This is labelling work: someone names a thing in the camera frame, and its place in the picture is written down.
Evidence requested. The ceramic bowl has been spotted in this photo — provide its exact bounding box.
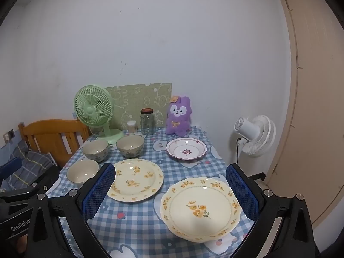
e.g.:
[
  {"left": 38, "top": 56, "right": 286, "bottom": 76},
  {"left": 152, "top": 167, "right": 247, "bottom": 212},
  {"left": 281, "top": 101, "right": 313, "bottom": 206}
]
[
  {"left": 82, "top": 140, "right": 109, "bottom": 163},
  {"left": 116, "top": 135, "right": 145, "bottom": 158},
  {"left": 66, "top": 159, "right": 99, "bottom": 188}
]

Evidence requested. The round yellow flower plate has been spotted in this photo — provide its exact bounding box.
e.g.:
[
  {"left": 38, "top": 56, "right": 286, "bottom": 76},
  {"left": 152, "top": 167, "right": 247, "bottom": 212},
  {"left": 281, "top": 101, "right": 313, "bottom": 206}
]
[{"left": 107, "top": 158, "right": 164, "bottom": 203}]

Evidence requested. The scalloped yellow flower plate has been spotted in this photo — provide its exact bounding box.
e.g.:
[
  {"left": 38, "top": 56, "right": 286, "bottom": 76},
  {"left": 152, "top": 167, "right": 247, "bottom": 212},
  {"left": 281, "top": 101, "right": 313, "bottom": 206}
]
[{"left": 160, "top": 177, "right": 242, "bottom": 243}]

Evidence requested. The white red trim plate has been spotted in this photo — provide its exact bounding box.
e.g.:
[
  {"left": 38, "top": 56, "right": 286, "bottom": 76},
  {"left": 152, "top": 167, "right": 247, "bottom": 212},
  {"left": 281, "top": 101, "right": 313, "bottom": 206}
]
[{"left": 166, "top": 137, "right": 207, "bottom": 161}]

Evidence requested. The grey plaid pillow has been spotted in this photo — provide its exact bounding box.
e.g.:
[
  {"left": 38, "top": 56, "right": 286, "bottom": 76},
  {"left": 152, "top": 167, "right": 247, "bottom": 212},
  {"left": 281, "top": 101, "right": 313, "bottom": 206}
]
[{"left": 1, "top": 140, "right": 57, "bottom": 192}]

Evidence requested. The wooden bed headboard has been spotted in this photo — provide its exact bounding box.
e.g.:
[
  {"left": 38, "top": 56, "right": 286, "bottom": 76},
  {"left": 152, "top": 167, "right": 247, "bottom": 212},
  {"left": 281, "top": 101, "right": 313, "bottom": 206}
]
[{"left": 18, "top": 119, "right": 90, "bottom": 168}]

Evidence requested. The beige door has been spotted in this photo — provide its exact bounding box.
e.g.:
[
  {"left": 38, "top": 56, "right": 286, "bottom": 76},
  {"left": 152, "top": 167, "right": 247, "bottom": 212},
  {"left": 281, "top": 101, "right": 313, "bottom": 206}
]
[{"left": 265, "top": 0, "right": 343, "bottom": 227}]

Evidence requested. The blue checkered tablecloth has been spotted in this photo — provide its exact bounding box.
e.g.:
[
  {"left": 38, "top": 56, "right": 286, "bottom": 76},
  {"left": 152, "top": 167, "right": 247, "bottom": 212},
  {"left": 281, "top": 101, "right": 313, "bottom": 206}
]
[{"left": 46, "top": 125, "right": 256, "bottom": 258}]

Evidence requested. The cotton swab container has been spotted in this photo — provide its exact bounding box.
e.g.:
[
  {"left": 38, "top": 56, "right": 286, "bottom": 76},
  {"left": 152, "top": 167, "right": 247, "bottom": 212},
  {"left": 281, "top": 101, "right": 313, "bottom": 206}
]
[{"left": 126, "top": 120, "right": 137, "bottom": 135}]

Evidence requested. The white floor fan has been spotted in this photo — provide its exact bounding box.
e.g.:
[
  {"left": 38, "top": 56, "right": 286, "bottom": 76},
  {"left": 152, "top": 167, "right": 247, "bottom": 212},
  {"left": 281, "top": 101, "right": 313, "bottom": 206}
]
[{"left": 234, "top": 115, "right": 276, "bottom": 158}]

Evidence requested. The green desk fan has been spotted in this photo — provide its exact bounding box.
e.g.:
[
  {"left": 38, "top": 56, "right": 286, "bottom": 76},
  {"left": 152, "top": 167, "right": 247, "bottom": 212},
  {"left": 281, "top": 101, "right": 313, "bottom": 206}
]
[{"left": 74, "top": 85, "right": 124, "bottom": 146}]

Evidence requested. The glass jar black lid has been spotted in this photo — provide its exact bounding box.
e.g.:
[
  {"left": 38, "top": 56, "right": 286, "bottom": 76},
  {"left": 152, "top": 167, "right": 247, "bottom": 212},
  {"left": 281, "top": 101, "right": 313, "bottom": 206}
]
[{"left": 140, "top": 108, "right": 155, "bottom": 135}]

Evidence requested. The green cartoon board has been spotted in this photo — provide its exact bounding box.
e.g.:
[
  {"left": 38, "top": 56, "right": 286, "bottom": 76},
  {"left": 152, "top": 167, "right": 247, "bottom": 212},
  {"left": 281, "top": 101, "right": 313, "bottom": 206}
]
[{"left": 106, "top": 83, "right": 172, "bottom": 130}]

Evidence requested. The purple plush bunny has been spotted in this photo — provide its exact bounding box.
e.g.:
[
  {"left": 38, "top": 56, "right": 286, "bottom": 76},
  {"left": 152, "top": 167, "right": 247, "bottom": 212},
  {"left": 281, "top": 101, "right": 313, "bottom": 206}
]
[{"left": 166, "top": 96, "right": 192, "bottom": 137}]

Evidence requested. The wall power outlet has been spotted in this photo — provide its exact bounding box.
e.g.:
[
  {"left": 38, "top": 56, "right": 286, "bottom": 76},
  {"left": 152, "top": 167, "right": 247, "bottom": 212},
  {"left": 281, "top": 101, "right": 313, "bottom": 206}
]
[{"left": 3, "top": 129, "right": 15, "bottom": 144}]

